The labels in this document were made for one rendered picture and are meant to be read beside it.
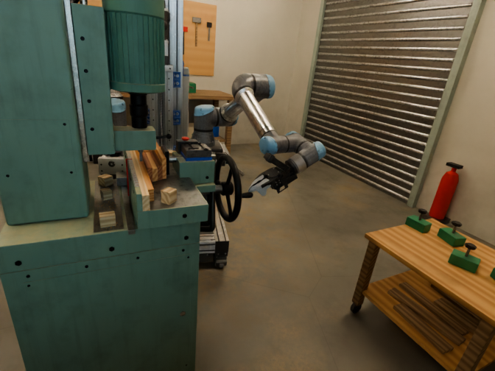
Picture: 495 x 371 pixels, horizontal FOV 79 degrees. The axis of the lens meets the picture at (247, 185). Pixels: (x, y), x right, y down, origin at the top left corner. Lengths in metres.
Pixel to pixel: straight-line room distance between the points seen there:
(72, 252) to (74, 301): 0.18
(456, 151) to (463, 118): 0.30
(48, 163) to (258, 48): 4.29
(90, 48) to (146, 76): 0.16
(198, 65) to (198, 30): 0.44
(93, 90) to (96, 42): 0.13
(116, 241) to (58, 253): 0.16
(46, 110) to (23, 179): 0.22
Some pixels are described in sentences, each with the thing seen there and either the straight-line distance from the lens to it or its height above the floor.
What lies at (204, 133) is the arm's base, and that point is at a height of 0.90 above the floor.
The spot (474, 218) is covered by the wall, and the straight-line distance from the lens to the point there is 3.53.
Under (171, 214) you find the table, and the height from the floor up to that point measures 0.88.
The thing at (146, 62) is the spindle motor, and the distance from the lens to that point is 1.03.
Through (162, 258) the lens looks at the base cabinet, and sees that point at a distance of 1.11.
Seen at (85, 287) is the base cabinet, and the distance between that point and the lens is 1.14.
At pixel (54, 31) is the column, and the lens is 1.00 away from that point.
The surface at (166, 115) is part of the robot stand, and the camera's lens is 1.93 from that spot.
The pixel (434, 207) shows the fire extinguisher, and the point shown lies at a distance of 3.49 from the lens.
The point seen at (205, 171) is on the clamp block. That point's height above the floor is 0.92.
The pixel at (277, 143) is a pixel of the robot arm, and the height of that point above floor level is 1.02.
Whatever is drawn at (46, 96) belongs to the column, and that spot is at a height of 1.18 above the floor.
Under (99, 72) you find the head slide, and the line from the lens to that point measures 1.03.
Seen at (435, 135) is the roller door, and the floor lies 0.81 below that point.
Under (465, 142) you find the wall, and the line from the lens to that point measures 3.50.
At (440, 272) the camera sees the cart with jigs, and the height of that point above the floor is 0.53.
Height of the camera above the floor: 1.33
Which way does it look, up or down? 23 degrees down
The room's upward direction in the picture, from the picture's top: 6 degrees clockwise
